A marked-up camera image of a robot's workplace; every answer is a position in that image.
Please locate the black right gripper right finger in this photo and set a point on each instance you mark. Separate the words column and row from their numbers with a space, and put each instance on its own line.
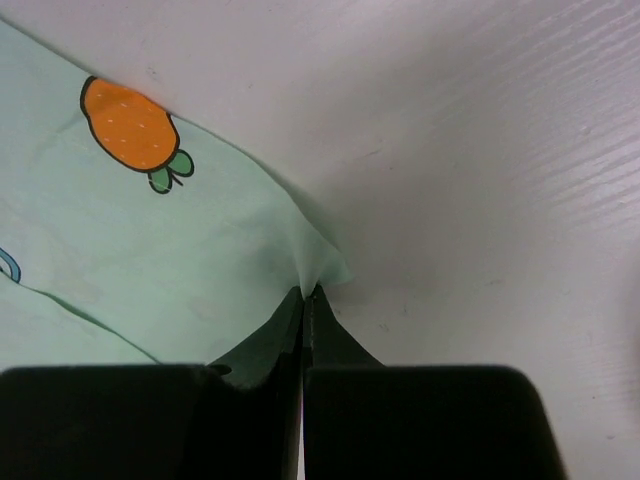
column 366, row 420

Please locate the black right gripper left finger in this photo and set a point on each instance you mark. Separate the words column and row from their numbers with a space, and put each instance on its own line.
column 236, row 418

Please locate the mint green cartoon cloth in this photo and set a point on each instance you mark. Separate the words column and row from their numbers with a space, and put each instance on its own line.
column 129, row 235

